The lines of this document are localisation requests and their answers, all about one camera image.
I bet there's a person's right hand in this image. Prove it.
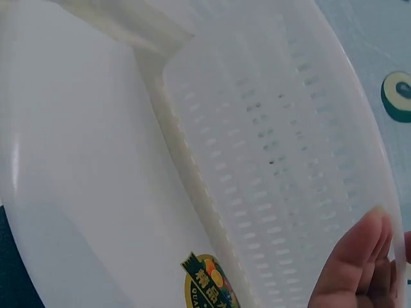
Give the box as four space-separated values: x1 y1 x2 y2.
306 209 411 308

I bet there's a white plastic basin with sticker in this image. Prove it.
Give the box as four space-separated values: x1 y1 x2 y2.
0 0 248 308

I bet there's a white perforated plastic strainer basket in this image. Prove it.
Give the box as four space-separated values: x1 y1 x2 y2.
55 0 408 308

